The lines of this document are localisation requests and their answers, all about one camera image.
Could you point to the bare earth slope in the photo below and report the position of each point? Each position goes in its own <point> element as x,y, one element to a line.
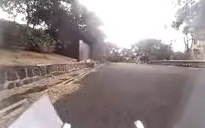
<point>23,56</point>

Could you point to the pale building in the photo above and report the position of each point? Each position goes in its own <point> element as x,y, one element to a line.
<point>203,46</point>

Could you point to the group of trees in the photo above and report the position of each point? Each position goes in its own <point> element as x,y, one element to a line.
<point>46,16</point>

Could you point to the low kerb wall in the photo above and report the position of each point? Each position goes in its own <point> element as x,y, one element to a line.
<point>183,63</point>

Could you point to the robot's own part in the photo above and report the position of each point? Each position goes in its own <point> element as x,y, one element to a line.
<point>139,124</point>
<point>67,125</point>

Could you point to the low stone wall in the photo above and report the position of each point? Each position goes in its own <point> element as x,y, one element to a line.
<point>23,74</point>

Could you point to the distant trees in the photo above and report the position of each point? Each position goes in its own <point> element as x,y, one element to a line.
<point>150,49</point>

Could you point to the grey gate pillar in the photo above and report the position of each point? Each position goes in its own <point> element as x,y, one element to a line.
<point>83,50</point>

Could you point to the tall tree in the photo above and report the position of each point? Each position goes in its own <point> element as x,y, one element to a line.
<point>190,20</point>

